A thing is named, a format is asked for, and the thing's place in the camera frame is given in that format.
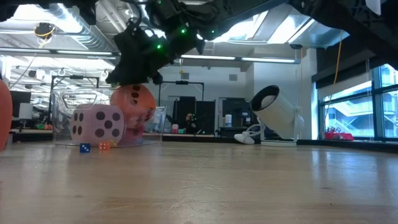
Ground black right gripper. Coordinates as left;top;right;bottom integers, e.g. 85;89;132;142
104;17;206;88

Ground large red foam die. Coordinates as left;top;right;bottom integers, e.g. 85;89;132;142
119;124;147;146

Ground large pink foam die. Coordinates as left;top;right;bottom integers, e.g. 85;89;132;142
70;104;126;146

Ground person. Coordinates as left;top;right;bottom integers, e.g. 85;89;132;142
182;112;200;134

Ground clear plastic box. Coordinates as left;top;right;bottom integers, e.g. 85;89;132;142
51;88;167;147

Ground white cylindrical projector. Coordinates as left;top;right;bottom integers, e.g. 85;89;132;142
251;85;305;147

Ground red tray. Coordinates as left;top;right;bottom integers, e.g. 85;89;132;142
324;132;354;141

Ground black gantry frame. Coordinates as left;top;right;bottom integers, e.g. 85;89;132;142
158;80;205;108

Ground yellow hanging cable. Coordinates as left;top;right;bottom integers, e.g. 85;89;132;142
333;30;345;85

